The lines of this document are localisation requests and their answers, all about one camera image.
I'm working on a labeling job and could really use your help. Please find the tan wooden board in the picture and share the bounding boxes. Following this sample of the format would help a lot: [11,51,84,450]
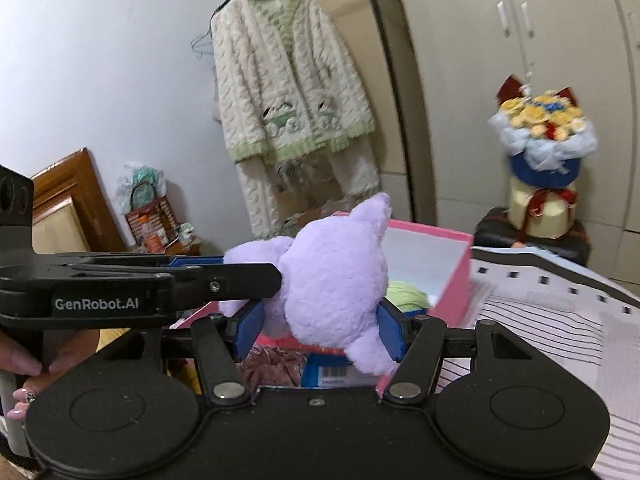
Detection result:
[327,0,416,221]

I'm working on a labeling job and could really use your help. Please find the beige wooden wardrobe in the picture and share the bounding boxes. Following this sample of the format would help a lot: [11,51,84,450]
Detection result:
[390,0,640,233]

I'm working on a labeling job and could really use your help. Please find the woven basket with clutter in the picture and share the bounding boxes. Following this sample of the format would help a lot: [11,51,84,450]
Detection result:
[124,182,177,253]

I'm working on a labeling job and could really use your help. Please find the cream fluffy pants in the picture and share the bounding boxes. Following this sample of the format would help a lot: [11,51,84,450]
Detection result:
[235,135,381,241]

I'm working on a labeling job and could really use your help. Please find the pink cardboard box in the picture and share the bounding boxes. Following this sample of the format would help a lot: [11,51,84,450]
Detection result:
[170,215,473,396]

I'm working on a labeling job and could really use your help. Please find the floral fabric pouch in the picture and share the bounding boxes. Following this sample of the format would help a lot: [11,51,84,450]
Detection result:
[237,345,307,386]

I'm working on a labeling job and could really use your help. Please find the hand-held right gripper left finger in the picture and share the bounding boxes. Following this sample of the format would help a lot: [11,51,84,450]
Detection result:
[162,300,266,407]

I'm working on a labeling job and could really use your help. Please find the green yarn ball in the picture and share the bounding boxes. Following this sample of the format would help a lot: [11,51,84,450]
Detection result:
[385,280,431,316]

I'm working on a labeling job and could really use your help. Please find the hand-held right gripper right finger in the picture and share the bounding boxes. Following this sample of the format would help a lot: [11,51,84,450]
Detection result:
[377,305,533,406]

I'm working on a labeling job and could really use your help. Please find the wooden picture frame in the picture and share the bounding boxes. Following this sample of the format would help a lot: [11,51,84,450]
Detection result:
[30,147,126,256]

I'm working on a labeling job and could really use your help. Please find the purple plush toy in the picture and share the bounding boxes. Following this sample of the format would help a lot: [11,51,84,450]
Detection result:
[222,192,401,376]

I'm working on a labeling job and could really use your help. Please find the blue wipes packet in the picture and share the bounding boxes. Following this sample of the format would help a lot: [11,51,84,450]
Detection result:
[300,352,381,389]

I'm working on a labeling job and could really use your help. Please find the yellow flower bouquet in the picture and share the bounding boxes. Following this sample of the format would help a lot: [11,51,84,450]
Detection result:
[487,62,598,241]

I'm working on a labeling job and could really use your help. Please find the clear plastic bag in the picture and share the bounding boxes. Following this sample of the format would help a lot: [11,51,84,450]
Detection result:
[116,160,168,216]

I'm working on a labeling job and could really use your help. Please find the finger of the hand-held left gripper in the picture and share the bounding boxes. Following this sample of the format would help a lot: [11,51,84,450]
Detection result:
[175,262,282,303]
[167,254,226,268]

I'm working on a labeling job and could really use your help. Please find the dark plaid stool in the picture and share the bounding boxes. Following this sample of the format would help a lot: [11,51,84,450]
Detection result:
[472,207,592,267]

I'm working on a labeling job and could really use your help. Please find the striped bed sheet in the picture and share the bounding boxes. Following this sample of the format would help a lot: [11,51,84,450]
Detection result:
[380,245,640,480]

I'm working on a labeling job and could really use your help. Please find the person's left hand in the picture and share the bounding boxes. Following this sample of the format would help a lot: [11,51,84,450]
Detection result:
[0,329,101,421]

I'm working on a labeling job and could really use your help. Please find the black metal clothes rack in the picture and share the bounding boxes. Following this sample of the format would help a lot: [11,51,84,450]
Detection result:
[212,0,441,226]

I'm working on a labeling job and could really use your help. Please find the wire clothes hanger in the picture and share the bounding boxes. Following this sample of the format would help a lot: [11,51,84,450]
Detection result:
[190,30,217,61]

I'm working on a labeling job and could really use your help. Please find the cream green fluffy cardigan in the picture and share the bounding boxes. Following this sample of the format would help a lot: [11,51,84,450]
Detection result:
[210,0,378,163]

